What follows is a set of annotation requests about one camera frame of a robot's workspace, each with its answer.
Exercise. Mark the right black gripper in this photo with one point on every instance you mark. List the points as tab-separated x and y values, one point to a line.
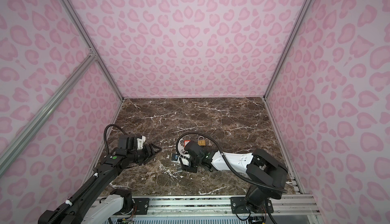
190	169

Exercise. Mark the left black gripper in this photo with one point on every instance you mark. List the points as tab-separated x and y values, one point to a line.
149	155

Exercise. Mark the brass padlock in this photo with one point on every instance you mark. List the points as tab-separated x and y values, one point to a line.
202	141

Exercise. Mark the red padlock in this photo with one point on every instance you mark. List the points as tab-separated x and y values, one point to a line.
186	140

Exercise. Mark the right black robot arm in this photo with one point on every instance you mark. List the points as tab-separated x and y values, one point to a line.
194	150

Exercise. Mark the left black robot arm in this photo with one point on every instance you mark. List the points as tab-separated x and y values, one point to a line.
75	208

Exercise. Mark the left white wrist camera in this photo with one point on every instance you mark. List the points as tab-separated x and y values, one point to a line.
128	142

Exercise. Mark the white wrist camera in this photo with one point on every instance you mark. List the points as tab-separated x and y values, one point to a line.
178	159
128	142

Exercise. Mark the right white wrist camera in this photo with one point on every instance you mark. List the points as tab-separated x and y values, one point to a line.
178	159

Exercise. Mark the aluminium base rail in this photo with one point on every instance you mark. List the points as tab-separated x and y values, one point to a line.
205	209

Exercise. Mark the diagonal aluminium frame strut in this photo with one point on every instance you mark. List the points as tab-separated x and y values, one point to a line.
20	142

